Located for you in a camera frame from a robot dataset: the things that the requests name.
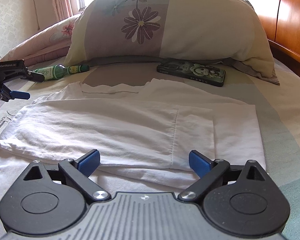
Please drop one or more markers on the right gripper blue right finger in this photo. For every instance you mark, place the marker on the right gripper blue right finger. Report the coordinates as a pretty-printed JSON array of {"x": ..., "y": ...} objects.
[{"x": 211, "y": 175}]

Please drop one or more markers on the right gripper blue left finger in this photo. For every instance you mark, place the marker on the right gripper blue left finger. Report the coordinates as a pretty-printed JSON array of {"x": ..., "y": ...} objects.
[{"x": 77, "y": 172}]

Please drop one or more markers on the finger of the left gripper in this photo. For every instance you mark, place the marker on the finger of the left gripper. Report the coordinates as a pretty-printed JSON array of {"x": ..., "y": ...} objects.
[
  {"x": 33, "y": 76},
  {"x": 8, "y": 94}
]

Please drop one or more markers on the white printed t-shirt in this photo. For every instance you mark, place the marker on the white printed t-shirt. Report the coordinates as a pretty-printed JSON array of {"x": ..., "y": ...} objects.
[{"x": 141, "y": 132}]

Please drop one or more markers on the green glass bottle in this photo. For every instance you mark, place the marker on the green glass bottle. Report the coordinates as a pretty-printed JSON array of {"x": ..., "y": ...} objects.
[{"x": 59, "y": 71}]

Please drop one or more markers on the pink folded quilt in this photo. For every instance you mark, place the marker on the pink folded quilt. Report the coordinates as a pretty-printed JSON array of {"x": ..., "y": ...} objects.
[{"x": 49, "y": 44}]

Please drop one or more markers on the green cartoon phone case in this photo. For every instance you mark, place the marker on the green cartoon phone case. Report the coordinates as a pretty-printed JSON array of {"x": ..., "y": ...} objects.
[{"x": 197, "y": 72}]

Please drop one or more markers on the floral beige pillow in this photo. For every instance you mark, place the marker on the floral beige pillow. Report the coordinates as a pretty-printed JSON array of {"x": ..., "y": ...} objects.
[{"x": 203, "y": 31}]

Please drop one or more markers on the orange wooden headboard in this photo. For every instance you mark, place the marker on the orange wooden headboard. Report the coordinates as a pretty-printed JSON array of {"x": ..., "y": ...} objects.
[{"x": 281, "y": 22}]

